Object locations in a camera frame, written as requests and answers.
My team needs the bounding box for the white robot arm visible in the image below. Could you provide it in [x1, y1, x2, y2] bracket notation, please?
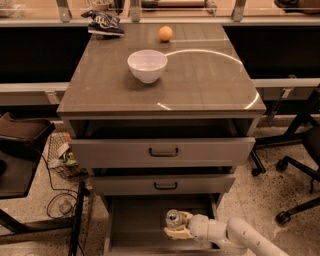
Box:
[164, 209, 289, 256]

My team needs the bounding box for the black side table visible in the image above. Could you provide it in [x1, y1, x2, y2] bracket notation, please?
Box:
[0, 112, 87, 256]

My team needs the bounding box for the orange fruit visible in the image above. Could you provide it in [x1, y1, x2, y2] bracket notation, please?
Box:
[158, 26, 173, 42]

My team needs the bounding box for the black office chair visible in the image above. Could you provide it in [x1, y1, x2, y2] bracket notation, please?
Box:
[274, 123, 320, 226]

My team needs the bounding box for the grey drawer cabinet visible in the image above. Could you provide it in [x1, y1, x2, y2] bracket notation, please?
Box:
[55, 22, 267, 256]

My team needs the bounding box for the drawer with handle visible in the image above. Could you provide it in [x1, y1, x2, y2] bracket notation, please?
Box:
[70, 137, 255, 168]
[90, 174, 235, 196]

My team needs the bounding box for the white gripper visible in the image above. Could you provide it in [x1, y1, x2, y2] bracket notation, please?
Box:
[164, 211, 209, 242]

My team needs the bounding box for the open bottom drawer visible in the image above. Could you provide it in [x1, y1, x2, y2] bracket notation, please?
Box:
[104, 194, 223, 256]

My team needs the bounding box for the middle drawer with handle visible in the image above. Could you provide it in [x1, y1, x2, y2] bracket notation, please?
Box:
[90, 174, 235, 196]

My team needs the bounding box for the wire basket with items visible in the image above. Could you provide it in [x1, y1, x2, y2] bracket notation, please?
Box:
[47, 131, 87, 179]

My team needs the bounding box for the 7up soda can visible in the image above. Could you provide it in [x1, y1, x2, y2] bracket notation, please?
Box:
[166, 209, 185, 229]

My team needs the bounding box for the dark chip bag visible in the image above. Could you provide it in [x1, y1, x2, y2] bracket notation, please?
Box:
[81, 10, 124, 36]

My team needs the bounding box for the white ceramic bowl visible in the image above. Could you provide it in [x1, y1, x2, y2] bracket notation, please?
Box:
[127, 50, 168, 83]

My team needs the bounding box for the top drawer with handle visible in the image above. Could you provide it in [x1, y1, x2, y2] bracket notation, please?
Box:
[70, 137, 255, 168]

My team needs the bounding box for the black floor cable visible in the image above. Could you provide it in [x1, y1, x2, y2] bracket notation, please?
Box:
[39, 153, 81, 220]

